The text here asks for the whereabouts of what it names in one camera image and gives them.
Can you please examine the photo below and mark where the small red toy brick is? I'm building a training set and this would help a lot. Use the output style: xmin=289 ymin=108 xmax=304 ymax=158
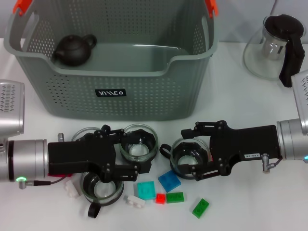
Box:
xmin=155 ymin=193 xmax=167 ymax=205

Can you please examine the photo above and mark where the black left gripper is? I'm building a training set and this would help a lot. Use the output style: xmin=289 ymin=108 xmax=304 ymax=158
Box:
xmin=47 ymin=124 xmax=152 ymax=183

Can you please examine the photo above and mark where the dark red long toy brick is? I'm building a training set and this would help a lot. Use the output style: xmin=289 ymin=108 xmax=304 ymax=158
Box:
xmin=48 ymin=173 xmax=73 ymax=179

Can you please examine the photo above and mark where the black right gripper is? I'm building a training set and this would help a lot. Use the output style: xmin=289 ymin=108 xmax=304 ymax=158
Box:
xmin=177 ymin=121 xmax=282 ymax=182

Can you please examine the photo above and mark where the grey perforated plastic storage bin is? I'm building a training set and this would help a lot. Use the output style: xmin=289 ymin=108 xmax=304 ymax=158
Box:
xmin=3 ymin=0 xmax=220 ymax=122

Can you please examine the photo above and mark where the left gripper cable with plug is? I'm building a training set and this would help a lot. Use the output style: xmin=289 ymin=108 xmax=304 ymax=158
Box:
xmin=18 ymin=174 xmax=73 ymax=190

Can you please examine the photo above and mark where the gripper cable with plug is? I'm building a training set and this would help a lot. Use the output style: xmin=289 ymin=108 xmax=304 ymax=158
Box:
xmin=18 ymin=174 xmax=73 ymax=190
xmin=261 ymin=154 xmax=283 ymax=173

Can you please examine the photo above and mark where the blue square toy brick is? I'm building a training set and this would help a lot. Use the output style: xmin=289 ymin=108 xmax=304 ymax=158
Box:
xmin=158 ymin=169 xmax=181 ymax=193

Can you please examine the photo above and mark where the glass pitcher with black handle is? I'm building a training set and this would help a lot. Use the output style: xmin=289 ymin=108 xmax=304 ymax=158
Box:
xmin=243 ymin=13 xmax=306 ymax=89

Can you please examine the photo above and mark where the orange bin handle clip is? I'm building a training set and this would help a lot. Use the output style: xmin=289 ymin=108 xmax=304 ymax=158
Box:
xmin=205 ymin=0 xmax=219 ymax=19
xmin=13 ymin=0 xmax=33 ymax=14

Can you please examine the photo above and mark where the right gripper cable with plug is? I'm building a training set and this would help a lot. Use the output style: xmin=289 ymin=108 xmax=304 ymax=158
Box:
xmin=261 ymin=154 xmax=283 ymax=173

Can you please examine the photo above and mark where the green two-stud toy brick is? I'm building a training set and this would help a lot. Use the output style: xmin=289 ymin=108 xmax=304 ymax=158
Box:
xmin=192 ymin=198 xmax=210 ymax=219
xmin=166 ymin=192 xmax=185 ymax=204

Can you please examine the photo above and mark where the dark clay teapot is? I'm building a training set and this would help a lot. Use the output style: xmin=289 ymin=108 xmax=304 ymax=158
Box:
xmin=52 ymin=34 xmax=98 ymax=67

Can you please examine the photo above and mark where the white toy brick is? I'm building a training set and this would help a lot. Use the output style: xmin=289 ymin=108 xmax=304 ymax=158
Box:
xmin=124 ymin=194 xmax=147 ymax=209
xmin=64 ymin=179 xmax=82 ymax=198

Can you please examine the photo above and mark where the cyan square toy brick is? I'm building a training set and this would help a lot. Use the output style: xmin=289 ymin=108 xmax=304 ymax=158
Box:
xmin=137 ymin=180 xmax=156 ymax=200

